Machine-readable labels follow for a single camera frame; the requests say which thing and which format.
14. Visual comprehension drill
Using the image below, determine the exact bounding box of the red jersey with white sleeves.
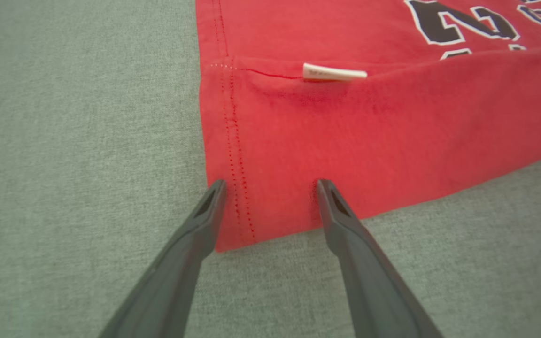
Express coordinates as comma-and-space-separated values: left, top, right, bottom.
195, 0, 541, 253

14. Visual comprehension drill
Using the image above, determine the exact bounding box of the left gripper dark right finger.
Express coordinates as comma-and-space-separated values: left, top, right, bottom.
316, 178, 444, 338

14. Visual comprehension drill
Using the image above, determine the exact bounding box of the grey fabric sofa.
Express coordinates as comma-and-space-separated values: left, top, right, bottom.
0, 0, 541, 338

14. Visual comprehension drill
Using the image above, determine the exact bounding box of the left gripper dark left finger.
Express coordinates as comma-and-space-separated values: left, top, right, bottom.
97, 179, 228, 338

